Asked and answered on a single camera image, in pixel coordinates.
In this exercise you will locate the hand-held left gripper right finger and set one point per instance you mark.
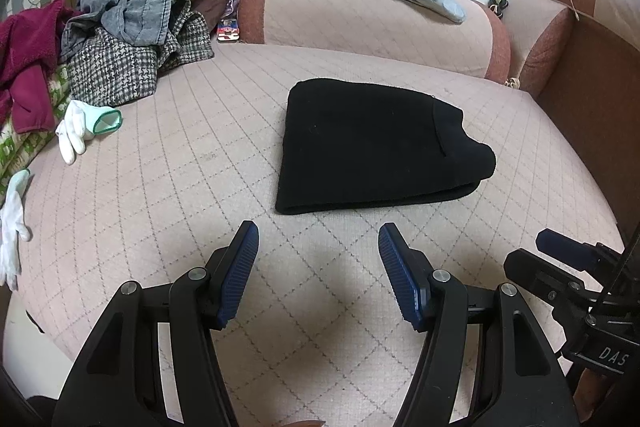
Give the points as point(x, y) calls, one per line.
point(400, 277)

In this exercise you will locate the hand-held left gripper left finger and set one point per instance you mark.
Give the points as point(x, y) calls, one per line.
point(240, 277)

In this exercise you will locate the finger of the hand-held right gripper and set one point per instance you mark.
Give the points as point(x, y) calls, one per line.
point(545, 277)
point(565, 247)

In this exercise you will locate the black pants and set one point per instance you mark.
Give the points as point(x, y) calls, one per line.
point(370, 147)

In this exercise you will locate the pink quilted bed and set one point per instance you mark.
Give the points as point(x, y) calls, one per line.
point(175, 157)

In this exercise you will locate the pink brown side cushion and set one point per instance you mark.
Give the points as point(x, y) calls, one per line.
point(540, 32)

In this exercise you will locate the white glove green cuff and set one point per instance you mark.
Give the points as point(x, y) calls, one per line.
point(75, 127)
point(12, 217)

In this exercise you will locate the houndstooth coat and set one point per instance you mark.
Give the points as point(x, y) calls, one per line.
point(115, 72)

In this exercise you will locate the colourful printed packet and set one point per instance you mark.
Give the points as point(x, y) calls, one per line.
point(229, 29)

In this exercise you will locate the pink bolster cushion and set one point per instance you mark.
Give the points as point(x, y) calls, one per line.
point(375, 27)

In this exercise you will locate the green patterned blanket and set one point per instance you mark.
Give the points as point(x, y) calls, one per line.
point(20, 152)

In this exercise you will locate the mauve cloth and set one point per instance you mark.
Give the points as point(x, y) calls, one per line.
point(212, 7)

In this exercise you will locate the grey denim garment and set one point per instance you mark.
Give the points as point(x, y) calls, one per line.
point(135, 17)

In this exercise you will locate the maroon fleece garment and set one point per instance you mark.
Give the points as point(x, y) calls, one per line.
point(30, 52)

